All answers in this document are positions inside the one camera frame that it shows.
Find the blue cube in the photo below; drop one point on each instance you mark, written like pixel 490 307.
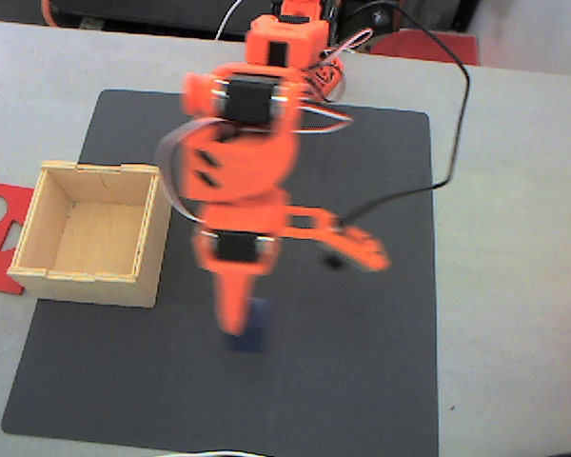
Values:
pixel 259 328

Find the dark grey mat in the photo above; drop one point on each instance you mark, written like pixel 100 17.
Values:
pixel 361 333

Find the black equipment case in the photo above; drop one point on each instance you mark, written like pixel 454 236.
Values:
pixel 147 12

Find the red board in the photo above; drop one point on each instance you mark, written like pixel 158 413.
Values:
pixel 433 47

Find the black table clamp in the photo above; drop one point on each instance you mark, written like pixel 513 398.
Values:
pixel 376 19

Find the open wooden box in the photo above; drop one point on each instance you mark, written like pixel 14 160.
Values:
pixel 90 290

